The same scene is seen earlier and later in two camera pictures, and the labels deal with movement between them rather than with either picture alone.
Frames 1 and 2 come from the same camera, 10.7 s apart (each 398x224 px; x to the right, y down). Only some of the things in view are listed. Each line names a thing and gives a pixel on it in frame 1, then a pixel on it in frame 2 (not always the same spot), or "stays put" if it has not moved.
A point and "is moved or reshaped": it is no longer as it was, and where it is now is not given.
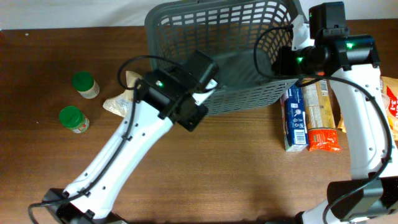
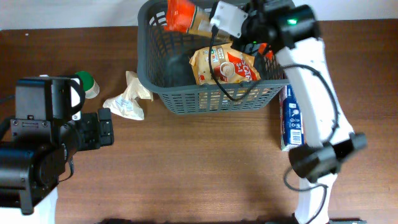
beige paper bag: (122, 104) stays put
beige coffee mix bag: (389, 86) → (229, 65)
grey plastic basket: (239, 38) is moved or reshaped
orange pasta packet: (323, 112) is moved or reshaped
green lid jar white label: (84, 83) stays put
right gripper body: (300, 64) → (248, 43)
